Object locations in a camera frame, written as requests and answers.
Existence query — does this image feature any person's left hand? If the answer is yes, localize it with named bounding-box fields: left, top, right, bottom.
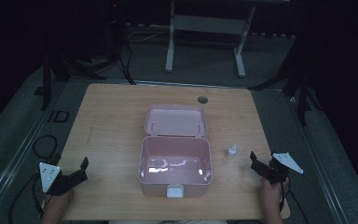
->
left=45, top=189, right=76, bottom=209

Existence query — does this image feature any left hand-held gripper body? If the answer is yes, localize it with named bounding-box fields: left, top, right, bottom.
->
left=38, top=161, right=79, bottom=197

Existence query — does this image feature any person's right hand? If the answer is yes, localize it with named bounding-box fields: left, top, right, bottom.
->
left=260, top=175, right=291, bottom=203

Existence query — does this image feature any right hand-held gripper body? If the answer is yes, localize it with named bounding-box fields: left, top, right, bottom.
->
left=263, top=151, right=305, bottom=185

